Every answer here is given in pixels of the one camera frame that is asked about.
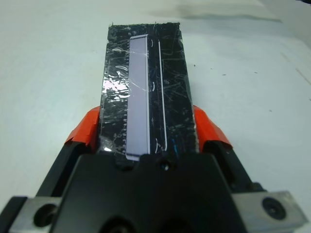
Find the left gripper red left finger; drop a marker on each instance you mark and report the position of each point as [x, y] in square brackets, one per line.
[85, 131]

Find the black shiny box lid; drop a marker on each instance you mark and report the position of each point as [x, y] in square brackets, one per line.
[145, 92]

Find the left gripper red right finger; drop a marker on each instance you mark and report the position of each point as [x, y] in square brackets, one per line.
[209, 128]

